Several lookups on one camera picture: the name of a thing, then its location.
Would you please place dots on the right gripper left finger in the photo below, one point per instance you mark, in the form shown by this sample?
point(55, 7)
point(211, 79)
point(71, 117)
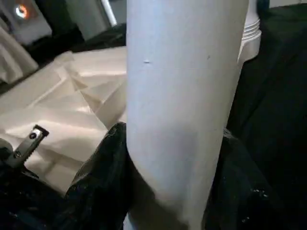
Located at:
point(100, 187)

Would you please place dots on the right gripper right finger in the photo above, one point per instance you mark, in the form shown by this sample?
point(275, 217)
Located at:
point(240, 191)

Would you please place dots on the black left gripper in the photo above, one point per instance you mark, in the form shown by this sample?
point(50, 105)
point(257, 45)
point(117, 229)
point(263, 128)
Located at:
point(29, 143)

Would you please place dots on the white plastic table top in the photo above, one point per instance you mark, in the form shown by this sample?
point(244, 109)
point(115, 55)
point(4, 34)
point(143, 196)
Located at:
point(62, 105)

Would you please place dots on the white plastic table leg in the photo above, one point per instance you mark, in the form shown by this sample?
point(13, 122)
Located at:
point(250, 33)
point(182, 96)

